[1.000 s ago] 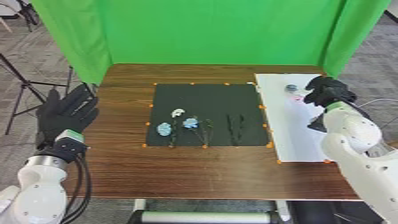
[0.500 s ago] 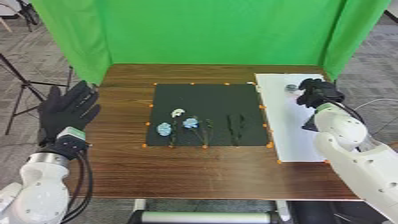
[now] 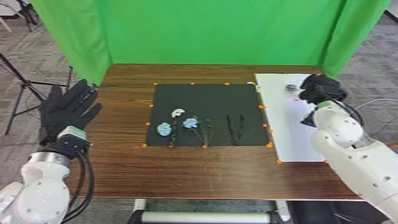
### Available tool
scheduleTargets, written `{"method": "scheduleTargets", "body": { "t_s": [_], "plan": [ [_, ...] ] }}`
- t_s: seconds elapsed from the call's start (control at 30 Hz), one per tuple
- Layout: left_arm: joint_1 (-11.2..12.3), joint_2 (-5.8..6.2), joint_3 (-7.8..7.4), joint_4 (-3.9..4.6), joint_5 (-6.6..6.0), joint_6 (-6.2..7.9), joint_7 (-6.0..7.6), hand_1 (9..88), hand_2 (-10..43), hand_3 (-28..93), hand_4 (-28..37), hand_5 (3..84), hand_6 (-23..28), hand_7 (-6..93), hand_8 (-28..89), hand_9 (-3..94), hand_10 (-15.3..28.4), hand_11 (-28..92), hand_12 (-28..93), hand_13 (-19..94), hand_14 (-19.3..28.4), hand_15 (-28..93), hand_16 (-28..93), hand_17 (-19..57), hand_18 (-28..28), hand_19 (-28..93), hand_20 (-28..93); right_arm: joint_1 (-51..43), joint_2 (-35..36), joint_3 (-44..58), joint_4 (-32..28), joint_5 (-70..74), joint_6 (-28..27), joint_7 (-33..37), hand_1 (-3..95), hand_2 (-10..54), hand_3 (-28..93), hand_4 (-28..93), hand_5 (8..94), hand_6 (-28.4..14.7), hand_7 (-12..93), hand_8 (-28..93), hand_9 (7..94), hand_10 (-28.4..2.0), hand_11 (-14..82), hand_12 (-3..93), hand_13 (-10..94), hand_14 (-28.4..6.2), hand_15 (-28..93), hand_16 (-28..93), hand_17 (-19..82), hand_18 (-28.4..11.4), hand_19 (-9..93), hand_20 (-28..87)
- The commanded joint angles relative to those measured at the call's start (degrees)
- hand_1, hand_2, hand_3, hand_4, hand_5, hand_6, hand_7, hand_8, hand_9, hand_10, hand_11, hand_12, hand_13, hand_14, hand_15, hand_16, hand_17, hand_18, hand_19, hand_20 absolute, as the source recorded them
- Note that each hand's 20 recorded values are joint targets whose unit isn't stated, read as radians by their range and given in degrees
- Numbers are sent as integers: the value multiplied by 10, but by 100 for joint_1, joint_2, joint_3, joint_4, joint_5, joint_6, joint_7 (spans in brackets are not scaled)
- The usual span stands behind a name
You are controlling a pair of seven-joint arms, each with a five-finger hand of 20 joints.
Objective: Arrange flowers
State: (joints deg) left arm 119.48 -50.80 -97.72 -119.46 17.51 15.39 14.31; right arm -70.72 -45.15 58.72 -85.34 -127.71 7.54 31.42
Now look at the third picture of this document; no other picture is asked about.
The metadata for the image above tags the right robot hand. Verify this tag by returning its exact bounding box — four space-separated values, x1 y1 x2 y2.
298 74 351 105

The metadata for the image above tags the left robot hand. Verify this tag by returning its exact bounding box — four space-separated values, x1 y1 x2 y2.
38 79 106 145

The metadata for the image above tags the black tripod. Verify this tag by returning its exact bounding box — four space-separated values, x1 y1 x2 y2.
0 53 77 136

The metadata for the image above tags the white sheet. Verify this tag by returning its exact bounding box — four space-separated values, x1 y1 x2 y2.
255 73 330 164

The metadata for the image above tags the white flower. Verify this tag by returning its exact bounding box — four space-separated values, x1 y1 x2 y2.
171 108 189 119

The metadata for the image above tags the green sprig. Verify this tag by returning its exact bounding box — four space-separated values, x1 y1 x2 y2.
203 118 218 145
227 114 239 146

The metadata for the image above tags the dark mat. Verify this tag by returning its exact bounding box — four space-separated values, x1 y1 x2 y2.
145 83 273 147

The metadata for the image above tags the pale grey bar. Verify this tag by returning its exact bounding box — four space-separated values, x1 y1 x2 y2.
141 210 276 224

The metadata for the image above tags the black cable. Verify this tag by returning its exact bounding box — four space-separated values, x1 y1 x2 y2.
61 150 99 224

